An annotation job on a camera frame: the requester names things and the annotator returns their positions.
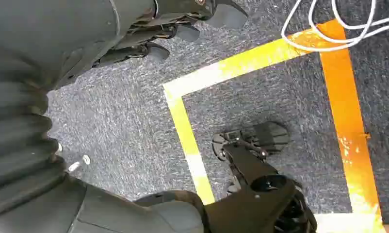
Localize black robot leg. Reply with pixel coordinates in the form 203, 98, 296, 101
204, 143, 318, 233

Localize white cable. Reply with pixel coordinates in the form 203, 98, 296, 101
308, 0, 389, 44
280, 0, 389, 53

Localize ribbed grey left arm sleeve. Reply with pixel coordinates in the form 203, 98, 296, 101
0, 48, 68, 222

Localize orange floor tape strip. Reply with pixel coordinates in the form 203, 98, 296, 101
316, 19, 387, 233

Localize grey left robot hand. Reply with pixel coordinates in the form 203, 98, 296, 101
0, 0, 248, 233

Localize pale yellow floor tape strip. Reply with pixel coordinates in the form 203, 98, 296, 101
313, 213, 384, 233

